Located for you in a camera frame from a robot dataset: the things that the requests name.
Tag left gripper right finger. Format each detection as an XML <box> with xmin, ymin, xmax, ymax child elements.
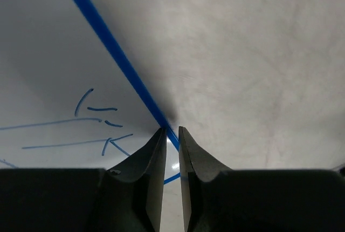
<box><xmin>178</xmin><ymin>126</ymin><xmax>270</xmax><ymax>232</ymax></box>

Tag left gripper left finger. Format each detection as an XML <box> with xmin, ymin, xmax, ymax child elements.
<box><xmin>88</xmin><ymin>128</ymin><xmax>167</xmax><ymax>231</ymax></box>

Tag blue framed small whiteboard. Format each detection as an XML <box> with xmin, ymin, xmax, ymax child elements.
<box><xmin>0</xmin><ymin>0</ymin><xmax>182</xmax><ymax>232</ymax></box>

